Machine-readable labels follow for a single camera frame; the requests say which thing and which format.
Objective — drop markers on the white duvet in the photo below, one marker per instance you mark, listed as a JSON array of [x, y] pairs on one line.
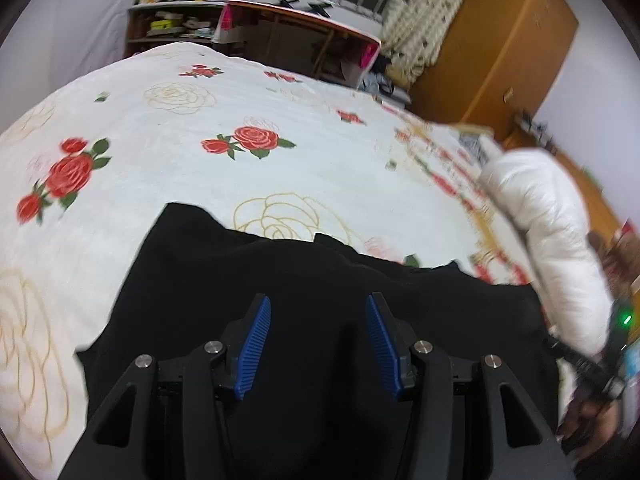
[[550, 220]]

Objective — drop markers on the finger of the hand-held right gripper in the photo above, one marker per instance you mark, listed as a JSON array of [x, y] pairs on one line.
[[575, 357]]

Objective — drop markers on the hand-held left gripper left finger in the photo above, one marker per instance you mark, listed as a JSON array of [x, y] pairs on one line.
[[255, 345]]

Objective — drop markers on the wooden wardrobe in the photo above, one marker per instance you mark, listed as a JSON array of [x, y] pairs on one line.
[[490, 45]]

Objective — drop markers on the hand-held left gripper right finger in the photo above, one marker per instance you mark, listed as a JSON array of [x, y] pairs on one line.
[[382, 350]]

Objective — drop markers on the black garment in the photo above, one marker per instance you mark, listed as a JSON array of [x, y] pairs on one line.
[[310, 280]]

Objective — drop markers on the pile of dark clothes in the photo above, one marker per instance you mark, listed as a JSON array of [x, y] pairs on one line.
[[382, 80]]

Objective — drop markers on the floral rose blanket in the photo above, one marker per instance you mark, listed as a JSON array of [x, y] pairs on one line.
[[200, 110]]

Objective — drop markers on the patterned curtain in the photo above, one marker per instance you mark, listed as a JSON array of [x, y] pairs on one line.
[[425, 15]]

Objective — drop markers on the wooden shelf unit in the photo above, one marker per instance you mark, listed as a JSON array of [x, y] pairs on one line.
[[175, 25]]

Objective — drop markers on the wooden desk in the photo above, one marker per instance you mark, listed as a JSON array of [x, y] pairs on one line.
[[300, 35]]

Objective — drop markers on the person's right hand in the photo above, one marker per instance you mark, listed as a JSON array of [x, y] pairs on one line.
[[587, 425]]

